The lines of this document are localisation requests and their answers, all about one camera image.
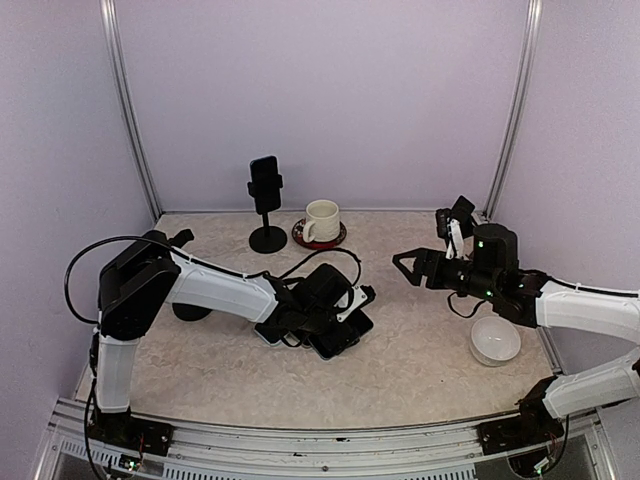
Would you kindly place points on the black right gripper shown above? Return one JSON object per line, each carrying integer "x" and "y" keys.
{"x": 423, "y": 263}

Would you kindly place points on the black phone crossing stack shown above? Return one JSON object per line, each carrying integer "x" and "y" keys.
{"x": 341, "y": 335}

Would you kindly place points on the tall black clamp phone stand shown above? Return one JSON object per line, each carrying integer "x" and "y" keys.
{"x": 268, "y": 238}

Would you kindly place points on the black folding phone stand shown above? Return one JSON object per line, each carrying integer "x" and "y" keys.
{"x": 462, "y": 211}

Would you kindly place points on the short black phone stand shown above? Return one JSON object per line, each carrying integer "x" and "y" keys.
{"x": 187, "y": 312}

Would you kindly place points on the black phone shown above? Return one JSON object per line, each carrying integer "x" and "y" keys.
{"x": 265, "y": 184}

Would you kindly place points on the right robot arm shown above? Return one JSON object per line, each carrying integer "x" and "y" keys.
{"x": 596, "y": 331}

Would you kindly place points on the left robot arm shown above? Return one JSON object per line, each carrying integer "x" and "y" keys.
{"x": 155, "y": 273}

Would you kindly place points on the light blue bottom phone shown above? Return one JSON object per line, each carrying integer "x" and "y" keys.
{"x": 272, "y": 335}

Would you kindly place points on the white ceramic mug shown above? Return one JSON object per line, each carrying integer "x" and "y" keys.
{"x": 322, "y": 223}

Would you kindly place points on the white bowl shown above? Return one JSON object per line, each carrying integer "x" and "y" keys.
{"x": 494, "y": 342}

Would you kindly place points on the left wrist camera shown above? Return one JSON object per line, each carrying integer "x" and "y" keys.
{"x": 355, "y": 298}

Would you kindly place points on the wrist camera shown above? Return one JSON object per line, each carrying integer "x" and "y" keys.
{"x": 355, "y": 298}
{"x": 450, "y": 231}

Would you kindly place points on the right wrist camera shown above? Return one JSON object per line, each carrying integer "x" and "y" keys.
{"x": 450, "y": 231}

